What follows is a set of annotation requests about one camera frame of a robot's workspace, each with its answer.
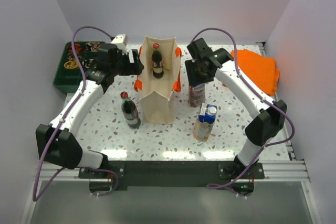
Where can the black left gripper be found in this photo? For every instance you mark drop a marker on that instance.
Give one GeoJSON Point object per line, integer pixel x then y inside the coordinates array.
{"type": "Point", "coordinates": [134, 68]}

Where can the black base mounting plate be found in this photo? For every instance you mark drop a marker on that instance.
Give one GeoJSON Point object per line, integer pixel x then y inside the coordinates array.
{"type": "Point", "coordinates": [160, 174]}

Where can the green compartment tray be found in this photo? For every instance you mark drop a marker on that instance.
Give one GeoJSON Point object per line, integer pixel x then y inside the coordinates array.
{"type": "Point", "coordinates": [67, 80]}

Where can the yellow rubber bands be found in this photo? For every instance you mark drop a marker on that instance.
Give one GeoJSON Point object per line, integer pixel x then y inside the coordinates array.
{"type": "Point", "coordinates": [71, 64]}

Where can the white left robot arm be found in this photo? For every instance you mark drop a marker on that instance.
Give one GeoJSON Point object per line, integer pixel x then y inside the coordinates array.
{"type": "Point", "coordinates": [56, 141]}

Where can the red rubber bands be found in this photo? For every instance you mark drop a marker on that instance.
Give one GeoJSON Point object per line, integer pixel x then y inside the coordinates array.
{"type": "Point", "coordinates": [76, 47]}

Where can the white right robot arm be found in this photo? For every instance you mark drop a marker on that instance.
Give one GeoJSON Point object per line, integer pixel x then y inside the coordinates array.
{"type": "Point", "coordinates": [267, 115]}

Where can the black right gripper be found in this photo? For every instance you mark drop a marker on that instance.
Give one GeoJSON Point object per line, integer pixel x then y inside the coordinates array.
{"type": "Point", "coordinates": [193, 78]}

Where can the aluminium frame rail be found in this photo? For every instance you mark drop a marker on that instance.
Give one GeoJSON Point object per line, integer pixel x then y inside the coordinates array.
{"type": "Point", "coordinates": [277, 171]}

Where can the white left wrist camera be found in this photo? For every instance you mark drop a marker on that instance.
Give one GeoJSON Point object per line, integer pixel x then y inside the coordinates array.
{"type": "Point", "coordinates": [120, 41]}

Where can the folded orange cloth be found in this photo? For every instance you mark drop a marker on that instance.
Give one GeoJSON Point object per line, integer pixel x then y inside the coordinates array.
{"type": "Point", "coordinates": [262, 71]}

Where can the cola bottle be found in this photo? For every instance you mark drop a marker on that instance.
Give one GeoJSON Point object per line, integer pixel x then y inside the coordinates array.
{"type": "Point", "coordinates": [157, 62]}
{"type": "Point", "coordinates": [130, 111]}

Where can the orange juice carton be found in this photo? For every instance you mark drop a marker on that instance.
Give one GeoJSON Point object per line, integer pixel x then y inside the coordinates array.
{"type": "Point", "coordinates": [205, 121]}

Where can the purple juice carton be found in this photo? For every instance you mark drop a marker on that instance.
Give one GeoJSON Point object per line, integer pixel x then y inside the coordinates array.
{"type": "Point", "coordinates": [196, 95]}

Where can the beige canvas tote bag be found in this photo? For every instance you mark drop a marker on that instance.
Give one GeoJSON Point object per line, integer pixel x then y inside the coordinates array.
{"type": "Point", "coordinates": [157, 94]}

